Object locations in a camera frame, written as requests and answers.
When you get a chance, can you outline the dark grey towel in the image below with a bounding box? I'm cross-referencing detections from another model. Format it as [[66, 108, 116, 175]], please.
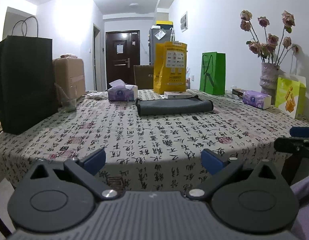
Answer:
[[136, 95, 214, 116]]

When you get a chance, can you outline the lime gift bag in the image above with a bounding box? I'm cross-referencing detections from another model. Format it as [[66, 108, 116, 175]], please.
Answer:
[[275, 74, 306, 119]]

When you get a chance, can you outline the purple tissue pack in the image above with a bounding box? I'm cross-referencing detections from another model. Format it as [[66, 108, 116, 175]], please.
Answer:
[[243, 90, 272, 110], [107, 79, 138, 102]]

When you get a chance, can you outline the pale wrapped vase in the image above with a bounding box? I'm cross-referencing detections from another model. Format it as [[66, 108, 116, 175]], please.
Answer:
[[259, 63, 280, 99]]

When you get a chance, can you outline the clear glass cup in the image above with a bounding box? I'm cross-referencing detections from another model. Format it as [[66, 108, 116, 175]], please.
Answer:
[[54, 83, 77, 113]]

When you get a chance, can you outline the calligraphy print tablecloth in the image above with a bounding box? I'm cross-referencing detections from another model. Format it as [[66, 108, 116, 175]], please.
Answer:
[[0, 90, 309, 191]]

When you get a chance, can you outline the dried pink rose bouquet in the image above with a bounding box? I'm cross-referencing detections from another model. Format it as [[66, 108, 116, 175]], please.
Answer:
[[240, 10, 300, 66]]

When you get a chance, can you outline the green paper bag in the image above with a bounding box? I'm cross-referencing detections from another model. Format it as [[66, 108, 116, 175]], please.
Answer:
[[199, 52, 226, 95]]

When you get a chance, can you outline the black paper bag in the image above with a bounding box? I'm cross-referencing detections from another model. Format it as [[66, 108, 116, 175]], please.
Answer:
[[0, 16, 59, 136]]

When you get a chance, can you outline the crumpled white tissue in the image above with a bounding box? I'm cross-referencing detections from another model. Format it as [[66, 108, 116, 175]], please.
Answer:
[[86, 92, 104, 100]]

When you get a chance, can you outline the tan suitcase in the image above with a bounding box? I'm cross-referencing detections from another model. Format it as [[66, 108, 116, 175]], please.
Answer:
[[53, 57, 86, 99]]

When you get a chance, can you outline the white flat box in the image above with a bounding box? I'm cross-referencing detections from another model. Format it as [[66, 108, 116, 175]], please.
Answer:
[[163, 92, 192, 99]]

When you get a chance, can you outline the yellow paper bag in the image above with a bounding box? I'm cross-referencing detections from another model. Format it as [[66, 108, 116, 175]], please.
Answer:
[[154, 41, 187, 94]]

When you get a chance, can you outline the dark brown door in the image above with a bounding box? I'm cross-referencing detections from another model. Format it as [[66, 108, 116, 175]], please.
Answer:
[[105, 30, 140, 88]]

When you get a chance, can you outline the grey refrigerator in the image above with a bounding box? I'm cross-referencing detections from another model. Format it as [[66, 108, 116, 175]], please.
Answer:
[[148, 24, 173, 65]]

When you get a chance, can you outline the yellow box on refrigerator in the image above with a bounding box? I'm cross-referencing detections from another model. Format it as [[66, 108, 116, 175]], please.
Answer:
[[155, 21, 173, 26]]

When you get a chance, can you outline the white wall panel box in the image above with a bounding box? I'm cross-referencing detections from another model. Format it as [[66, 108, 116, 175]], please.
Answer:
[[180, 13, 188, 32]]

